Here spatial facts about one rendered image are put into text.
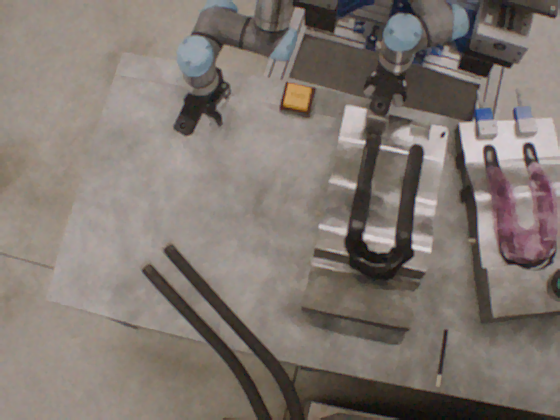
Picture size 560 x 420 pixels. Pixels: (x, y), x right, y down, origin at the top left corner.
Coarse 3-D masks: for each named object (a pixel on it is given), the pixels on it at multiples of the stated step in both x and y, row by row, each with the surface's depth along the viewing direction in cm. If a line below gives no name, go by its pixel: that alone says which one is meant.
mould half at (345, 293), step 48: (384, 144) 167; (432, 144) 167; (336, 192) 164; (384, 192) 165; (432, 192) 165; (336, 240) 157; (384, 240) 157; (432, 240) 157; (336, 288) 162; (384, 288) 161
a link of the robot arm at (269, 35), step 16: (256, 0) 138; (272, 0) 134; (288, 0) 136; (256, 16) 140; (272, 16) 137; (288, 16) 140; (256, 32) 142; (272, 32) 141; (288, 32) 143; (240, 48) 148; (256, 48) 145; (272, 48) 144; (288, 48) 144
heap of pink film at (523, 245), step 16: (496, 176) 164; (544, 176) 164; (496, 192) 162; (512, 192) 162; (544, 192) 161; (496, 208) 160; (512, 208) 161; (544, 208) 160; (496, 224) 161; (512, 224) 161; (544, 224) 161; (496, 240) 162; (512, 240) 160; (528, 240) 160; (544, 240) 160; (512, 256) 160; (528, 256) 159; (544, 256) 161
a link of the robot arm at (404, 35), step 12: (396, 24) 141; (408, 24) 141; (420, 24) 142; (384, 36) 145; (396, 36) 141; (408, 36) 141; (420, 36) 143; (384, 48) 148; (396, 48) 144; (408, 48) 143; (420, 48) 146; (396, 60) 149; (408, 60) 150
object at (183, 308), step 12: (144, 264) 167; (156, 276) 165; (168, 288) 164; (168, 300) 164; (180, 300) 163; (180, 312) 162; (192, 312) 161; (192, 324) 160; (204, 324) 160; (204, 336) 159; (216, 336) 158
